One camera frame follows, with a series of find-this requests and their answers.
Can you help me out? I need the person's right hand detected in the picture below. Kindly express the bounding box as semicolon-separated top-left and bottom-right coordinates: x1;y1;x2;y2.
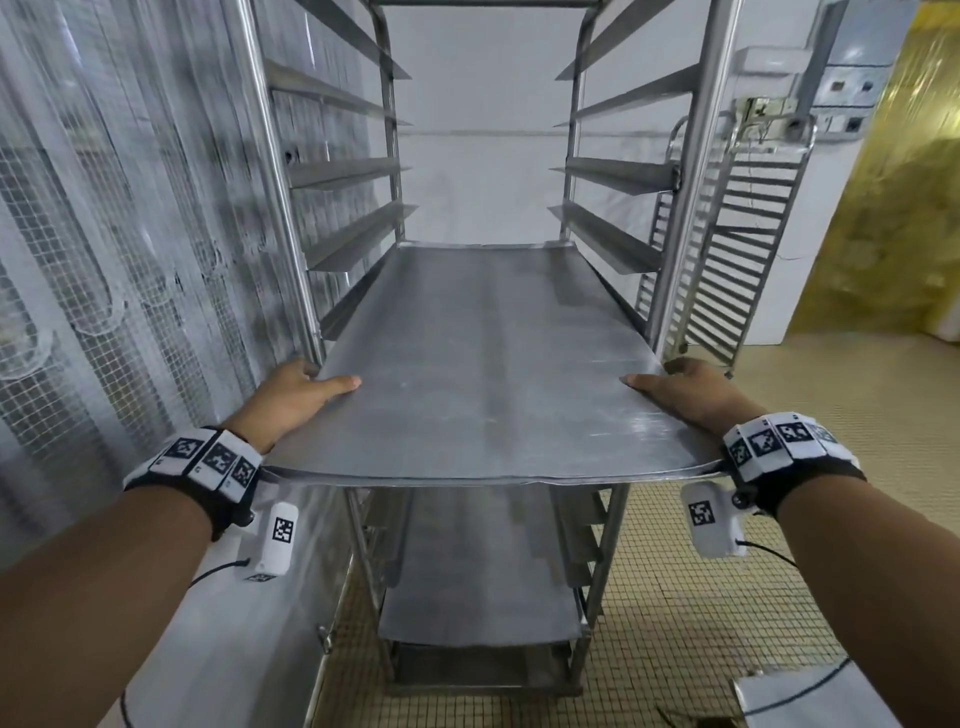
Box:
619;357;766;454

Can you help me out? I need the person's left hand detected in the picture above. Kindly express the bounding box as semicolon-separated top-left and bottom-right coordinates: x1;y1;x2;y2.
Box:
222;358;363;454

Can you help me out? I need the large metal baking tray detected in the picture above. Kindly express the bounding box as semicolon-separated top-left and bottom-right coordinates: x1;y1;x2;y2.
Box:
264;241;729;489

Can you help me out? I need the person's right forearm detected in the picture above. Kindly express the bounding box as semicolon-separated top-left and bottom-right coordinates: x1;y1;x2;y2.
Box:
776;474;960;728

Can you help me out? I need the person's left forearm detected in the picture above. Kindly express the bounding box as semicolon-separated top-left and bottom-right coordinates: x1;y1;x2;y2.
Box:
0;486;215;728

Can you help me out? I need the right wristband with marker tags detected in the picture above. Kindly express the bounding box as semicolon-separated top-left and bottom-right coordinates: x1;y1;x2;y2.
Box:
721;411;868;519

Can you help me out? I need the wristband with marker tags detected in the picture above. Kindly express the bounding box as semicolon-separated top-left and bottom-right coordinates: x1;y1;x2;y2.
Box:
123;426;265;543
721;411;868;519

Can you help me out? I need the empty steel rack trolley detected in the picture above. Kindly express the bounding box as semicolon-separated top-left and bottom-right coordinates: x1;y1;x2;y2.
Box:
633;112;819;378

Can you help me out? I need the left wristband with marker tags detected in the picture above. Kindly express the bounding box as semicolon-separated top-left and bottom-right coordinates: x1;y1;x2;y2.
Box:
123;426;265;543

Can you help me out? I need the stainless steel tray rack trolley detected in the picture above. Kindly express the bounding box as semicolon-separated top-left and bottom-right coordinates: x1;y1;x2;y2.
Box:
232;0;744;699

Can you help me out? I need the yellow strip curtain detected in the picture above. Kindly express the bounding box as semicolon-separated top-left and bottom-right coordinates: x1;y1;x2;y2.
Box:
787;0;960;339

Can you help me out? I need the white paper sheet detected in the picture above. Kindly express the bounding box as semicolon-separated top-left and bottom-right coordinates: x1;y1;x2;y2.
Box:
732;660;890;728

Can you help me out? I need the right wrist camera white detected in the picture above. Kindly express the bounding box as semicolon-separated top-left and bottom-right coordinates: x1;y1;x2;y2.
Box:
680;480;748;560

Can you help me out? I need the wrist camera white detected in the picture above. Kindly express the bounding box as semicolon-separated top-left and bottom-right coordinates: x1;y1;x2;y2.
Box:
241;501;300;585
680;480;748;560

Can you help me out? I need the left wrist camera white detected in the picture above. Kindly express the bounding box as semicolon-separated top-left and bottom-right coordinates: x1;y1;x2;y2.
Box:
241;501;300;585

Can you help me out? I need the wire mesh panel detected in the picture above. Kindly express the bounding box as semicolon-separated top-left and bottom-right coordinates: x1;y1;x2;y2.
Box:
0;0;316;481

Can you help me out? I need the wall socket with wires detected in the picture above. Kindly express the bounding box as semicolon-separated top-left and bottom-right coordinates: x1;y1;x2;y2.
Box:
733;96;798;140

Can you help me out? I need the black cable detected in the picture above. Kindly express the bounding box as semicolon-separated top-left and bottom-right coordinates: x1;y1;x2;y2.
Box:
738;658;856;718

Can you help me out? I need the grey wall electrical box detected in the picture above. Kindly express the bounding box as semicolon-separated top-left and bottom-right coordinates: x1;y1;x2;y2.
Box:
795;0;920;140

